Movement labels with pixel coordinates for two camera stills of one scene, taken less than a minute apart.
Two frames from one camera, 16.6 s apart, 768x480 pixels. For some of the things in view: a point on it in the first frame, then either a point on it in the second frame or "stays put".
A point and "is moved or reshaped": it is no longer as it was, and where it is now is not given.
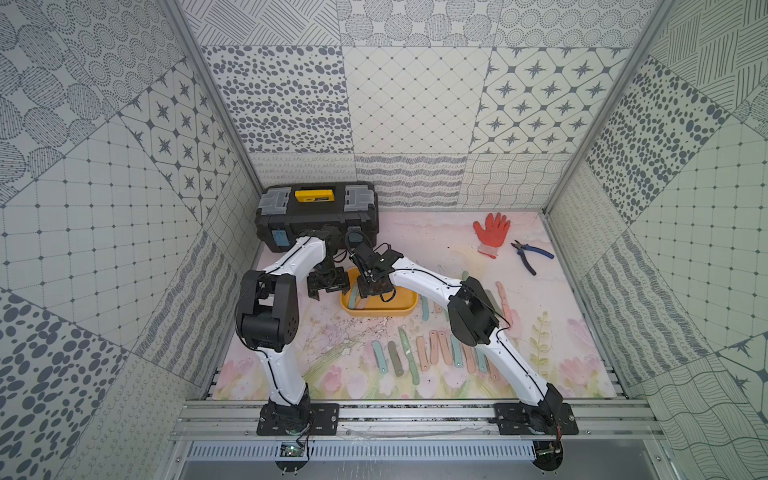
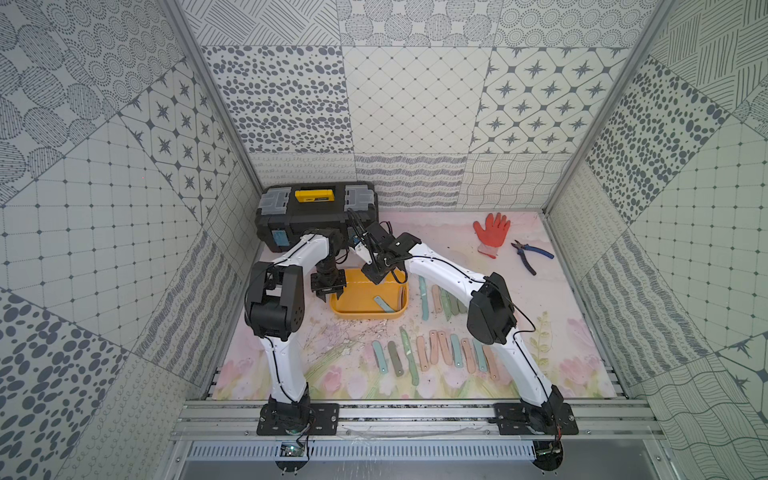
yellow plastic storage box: x=402 y=302 is moved or reshaped
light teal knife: x=457 y=352 stays put
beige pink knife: x=421 y=351 stays put
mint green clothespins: x=352 y=301 -> x=383 y=304
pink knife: x=445 y=347 stays put
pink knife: x=470 y=357 stays put
